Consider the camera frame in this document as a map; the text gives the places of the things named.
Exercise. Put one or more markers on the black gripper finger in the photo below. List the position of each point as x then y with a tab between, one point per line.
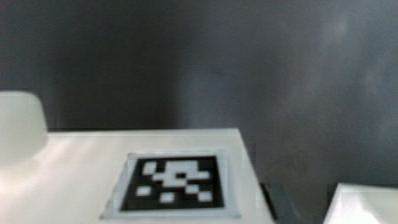
280	202

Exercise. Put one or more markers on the white rear drawer tray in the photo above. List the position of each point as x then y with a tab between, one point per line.
363	205

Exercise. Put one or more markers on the white front drawer tray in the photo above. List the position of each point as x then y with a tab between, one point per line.
137	177

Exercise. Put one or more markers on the white drawer tray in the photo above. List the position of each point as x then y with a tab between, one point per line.
363	205
137	177

